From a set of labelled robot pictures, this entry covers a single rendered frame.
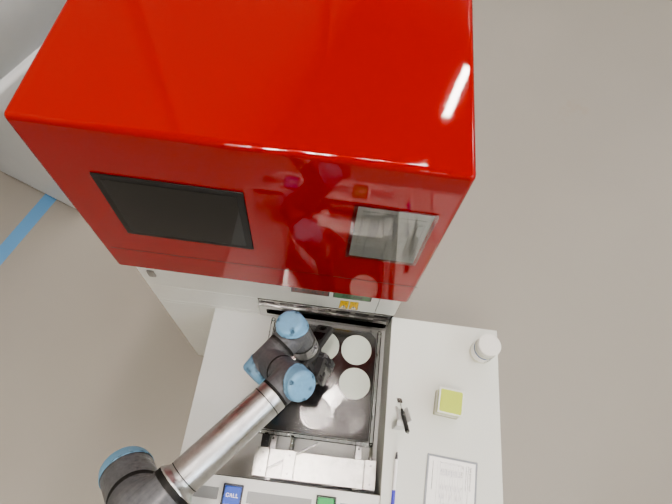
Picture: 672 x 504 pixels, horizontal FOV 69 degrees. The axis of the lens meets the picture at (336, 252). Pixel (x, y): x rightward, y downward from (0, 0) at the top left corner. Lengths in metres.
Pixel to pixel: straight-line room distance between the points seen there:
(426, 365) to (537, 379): 1.28
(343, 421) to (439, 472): 0.32
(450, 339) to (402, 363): 0.18
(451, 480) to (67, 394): 1.88
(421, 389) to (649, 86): 3.32
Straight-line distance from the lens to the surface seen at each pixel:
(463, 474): 1.59
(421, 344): 1.63
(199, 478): 1.11
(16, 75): 2.50
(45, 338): 2.90
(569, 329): 2.99
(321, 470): 1.61
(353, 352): 1.65
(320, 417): 1.60
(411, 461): 1.55
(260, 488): 1.53
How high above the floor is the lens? 2.48
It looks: 63 degrees down
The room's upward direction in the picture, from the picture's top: 8 degrees clockwise
